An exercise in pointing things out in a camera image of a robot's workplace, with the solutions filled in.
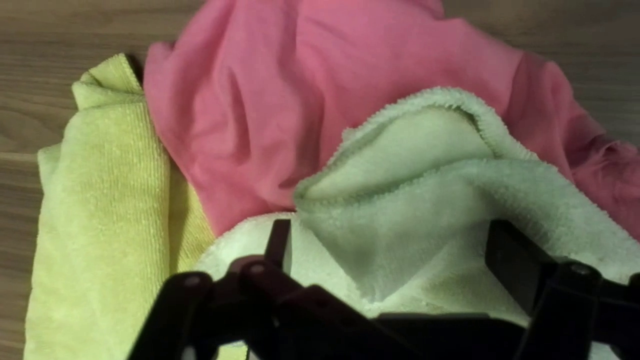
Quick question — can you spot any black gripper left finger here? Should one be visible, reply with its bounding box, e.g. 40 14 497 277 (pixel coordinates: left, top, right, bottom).
126 219 387 360

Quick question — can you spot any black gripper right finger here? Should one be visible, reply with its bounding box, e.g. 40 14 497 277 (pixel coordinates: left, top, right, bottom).
484 219 640 360

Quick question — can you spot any pale yellow-green towel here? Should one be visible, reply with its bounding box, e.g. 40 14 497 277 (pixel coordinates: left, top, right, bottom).
193 86 640 360

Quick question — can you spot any pink cloth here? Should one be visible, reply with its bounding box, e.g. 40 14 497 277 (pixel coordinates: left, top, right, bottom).
142 0 640 242

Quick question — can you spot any bright yellow towel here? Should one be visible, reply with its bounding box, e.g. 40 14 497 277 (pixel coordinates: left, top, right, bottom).
22 52 218 360

